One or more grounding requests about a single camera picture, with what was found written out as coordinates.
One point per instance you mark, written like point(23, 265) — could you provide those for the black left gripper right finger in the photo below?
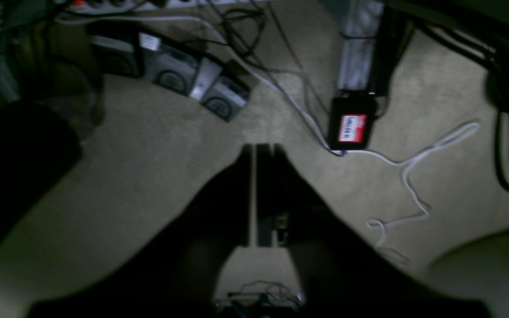
point(341, 275)

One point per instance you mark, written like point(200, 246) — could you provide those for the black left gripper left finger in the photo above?
point(175, 274)

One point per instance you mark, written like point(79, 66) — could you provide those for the black power adapter red label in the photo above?
point(351, 121)

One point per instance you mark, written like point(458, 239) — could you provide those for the grey foot pedal unit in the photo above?
point(133, 51)

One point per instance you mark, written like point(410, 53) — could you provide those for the white power strip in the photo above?
point(104, 7)

